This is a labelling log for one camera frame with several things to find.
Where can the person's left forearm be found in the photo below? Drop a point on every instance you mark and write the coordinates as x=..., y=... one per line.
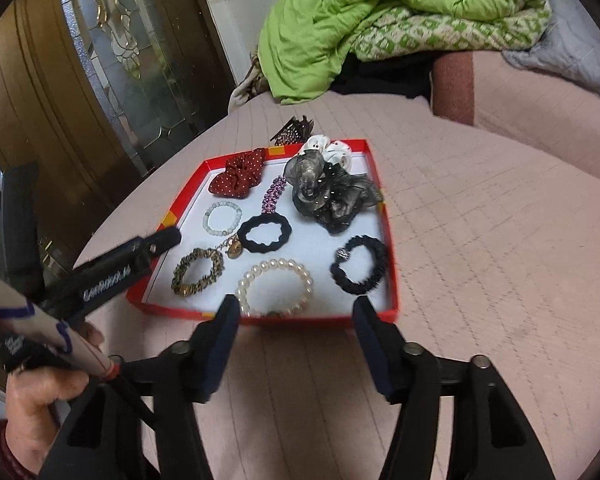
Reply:
x=0, y=452

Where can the green patterned quilt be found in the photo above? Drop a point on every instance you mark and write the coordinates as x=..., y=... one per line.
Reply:
x=455, y=30

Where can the grey organza hair flower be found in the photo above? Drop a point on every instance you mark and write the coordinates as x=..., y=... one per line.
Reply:
x=325, y=195

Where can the person's left hand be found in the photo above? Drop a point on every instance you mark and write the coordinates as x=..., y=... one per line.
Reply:
x=35, y=410

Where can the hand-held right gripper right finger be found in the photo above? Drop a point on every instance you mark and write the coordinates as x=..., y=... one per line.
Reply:
x=375, y=350

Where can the grey quilt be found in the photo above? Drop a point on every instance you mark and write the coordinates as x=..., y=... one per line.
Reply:
x=565, y=55

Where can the brown patterned cloth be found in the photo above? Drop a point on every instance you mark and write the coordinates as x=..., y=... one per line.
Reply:
x=250, y=85

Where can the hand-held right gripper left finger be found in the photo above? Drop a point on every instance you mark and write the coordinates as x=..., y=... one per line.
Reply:
x=225, y=340

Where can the pink quilted bed cover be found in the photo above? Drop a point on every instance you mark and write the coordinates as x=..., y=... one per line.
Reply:
x=480, y=235

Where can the red tray box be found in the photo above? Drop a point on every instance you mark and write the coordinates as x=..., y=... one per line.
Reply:
x=325, y=240

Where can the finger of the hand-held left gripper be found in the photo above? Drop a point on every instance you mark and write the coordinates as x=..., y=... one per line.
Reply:
x=22, y=220
x=155, y=246

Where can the brown beaded hair clip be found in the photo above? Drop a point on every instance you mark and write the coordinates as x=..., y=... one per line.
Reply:
x=292, y=132

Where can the black cloth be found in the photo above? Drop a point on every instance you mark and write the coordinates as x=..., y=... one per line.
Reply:
x=380, y=77

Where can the pink bolster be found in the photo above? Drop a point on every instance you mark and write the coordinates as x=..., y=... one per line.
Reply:
x=452, y=90

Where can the wooden glass panel door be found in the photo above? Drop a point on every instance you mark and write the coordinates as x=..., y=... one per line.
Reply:
x=130, y=60

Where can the purple beaded hair clip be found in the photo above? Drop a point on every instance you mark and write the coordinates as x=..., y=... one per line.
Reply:
x=275, y=195

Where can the green blanket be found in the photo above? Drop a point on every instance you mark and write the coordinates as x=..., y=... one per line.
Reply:
x=320, y=30

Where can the white bow hair clip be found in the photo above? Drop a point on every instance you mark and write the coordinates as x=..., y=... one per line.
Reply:
x=337, y=152

